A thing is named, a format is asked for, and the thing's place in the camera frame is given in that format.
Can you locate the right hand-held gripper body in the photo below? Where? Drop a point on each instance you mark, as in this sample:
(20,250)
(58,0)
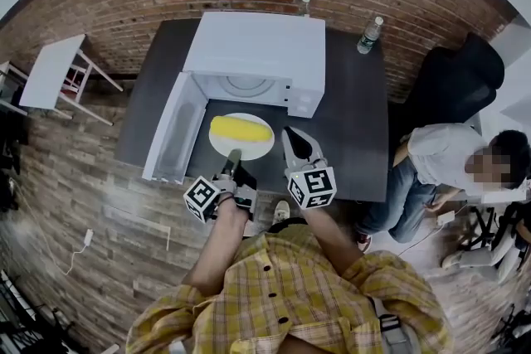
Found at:
(315,186)

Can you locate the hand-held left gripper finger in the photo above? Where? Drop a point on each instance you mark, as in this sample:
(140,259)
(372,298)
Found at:
(233,161)

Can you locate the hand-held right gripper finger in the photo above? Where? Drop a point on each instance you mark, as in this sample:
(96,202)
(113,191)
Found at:
(317,151)
(288,157)

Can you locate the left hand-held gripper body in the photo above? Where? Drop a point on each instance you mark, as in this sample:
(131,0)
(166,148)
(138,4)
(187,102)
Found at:
(203,199)

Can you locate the white round plate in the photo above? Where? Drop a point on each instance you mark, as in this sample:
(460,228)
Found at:
(257,151)

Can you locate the yellow corn cob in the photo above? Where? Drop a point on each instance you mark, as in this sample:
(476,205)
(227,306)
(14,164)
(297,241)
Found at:
(242,130)

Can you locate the white microwave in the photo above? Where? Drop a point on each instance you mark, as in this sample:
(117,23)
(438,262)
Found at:
(257,45)

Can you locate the person's right forearm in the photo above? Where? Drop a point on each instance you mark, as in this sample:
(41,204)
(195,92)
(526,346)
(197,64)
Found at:
(327,240)

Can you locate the person's left forearm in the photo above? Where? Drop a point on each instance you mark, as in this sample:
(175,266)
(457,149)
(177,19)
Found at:
(220,248)

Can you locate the person's white shoe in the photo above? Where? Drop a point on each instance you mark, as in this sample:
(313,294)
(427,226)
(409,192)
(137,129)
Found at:
(282,211)

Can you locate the dark rectangular table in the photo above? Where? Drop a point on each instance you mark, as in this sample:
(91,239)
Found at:
(357,116)

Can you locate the yellow plaid shirt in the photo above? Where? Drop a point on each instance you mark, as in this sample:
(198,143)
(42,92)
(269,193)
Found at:
(298,302)

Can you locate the white power adapter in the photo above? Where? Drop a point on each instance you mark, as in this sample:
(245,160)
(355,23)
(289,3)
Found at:
(446,217)
(88,237)

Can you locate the green label water bottle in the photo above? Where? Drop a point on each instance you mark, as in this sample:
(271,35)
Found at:
(368,39)

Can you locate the clear bottle white cap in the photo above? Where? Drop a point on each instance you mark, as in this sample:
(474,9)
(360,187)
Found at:
(305,6)

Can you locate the black office chair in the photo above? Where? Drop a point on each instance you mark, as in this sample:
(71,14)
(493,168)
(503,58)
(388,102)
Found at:
(456,83)

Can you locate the small white table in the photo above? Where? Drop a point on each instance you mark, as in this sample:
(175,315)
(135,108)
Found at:
(50,70)

